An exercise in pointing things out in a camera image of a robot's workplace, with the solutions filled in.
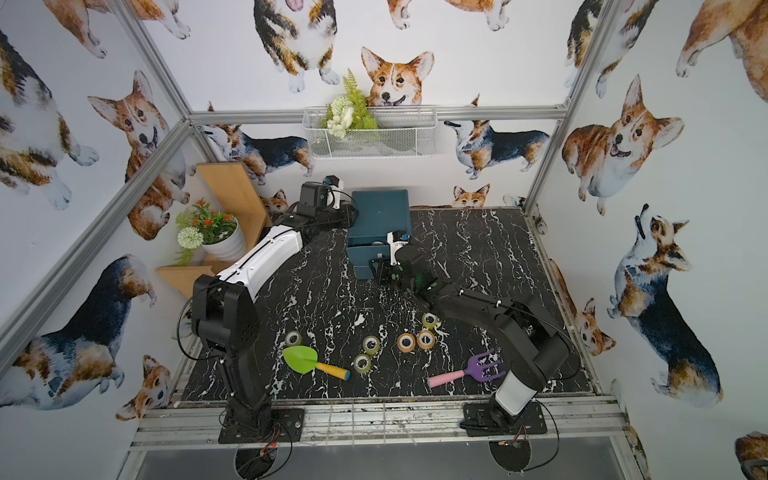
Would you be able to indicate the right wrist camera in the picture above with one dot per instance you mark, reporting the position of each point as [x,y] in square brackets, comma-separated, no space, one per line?
[396,240]

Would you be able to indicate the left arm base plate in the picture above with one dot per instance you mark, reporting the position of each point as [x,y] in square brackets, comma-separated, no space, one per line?
[274,425]

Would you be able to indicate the green toy shovel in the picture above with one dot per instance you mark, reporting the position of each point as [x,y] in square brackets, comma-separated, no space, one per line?
[303,360]

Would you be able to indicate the orange tape roll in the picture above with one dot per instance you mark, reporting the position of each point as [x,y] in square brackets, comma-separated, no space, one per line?
[406,342]
[425,339]

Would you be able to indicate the yellow-green tape roll front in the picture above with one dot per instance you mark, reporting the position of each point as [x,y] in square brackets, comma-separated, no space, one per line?
[362,364]

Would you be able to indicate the green fern white flowers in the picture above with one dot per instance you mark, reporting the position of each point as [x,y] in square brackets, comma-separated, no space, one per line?
[348,112]

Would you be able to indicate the orange tape roll left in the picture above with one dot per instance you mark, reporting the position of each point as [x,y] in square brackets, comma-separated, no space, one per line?
[406,342]

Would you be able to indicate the orange tape roll right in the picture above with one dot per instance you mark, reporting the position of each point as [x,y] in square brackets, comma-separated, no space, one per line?
[425,339]

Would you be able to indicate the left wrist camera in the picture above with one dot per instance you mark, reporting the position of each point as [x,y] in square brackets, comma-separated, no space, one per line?
[334,188]

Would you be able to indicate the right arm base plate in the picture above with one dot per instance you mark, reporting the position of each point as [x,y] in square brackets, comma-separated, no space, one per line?
[489,419]

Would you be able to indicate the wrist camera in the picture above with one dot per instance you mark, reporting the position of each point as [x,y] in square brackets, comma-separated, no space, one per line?
[334,188]
[396,240]

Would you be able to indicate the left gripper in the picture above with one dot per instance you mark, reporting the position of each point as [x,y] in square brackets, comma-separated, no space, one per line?
[346,215]

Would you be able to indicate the teal drawer cabinet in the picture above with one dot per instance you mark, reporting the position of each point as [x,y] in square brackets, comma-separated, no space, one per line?
[380,212]

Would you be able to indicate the white potted flower plant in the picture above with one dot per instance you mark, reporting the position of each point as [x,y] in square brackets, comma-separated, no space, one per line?
[200,226]

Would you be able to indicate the wooden corner shelf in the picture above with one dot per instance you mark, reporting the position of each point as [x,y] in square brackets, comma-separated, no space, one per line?
[231,186]

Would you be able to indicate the yellow-green tape roll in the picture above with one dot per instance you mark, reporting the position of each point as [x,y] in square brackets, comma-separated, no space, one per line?
[371,345]
[293,338]
[362,364]
[430,321]

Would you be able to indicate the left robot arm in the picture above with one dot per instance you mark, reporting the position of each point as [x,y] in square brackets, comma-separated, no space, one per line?
[223,313]

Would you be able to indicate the purple pink toy fork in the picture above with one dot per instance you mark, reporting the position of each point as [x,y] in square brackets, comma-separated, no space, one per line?
[478,367]

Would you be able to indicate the white wire wall basket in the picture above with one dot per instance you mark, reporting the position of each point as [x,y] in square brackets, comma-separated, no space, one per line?
[401,132]

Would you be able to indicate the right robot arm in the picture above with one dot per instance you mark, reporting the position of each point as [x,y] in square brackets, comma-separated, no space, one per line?
[532,348]

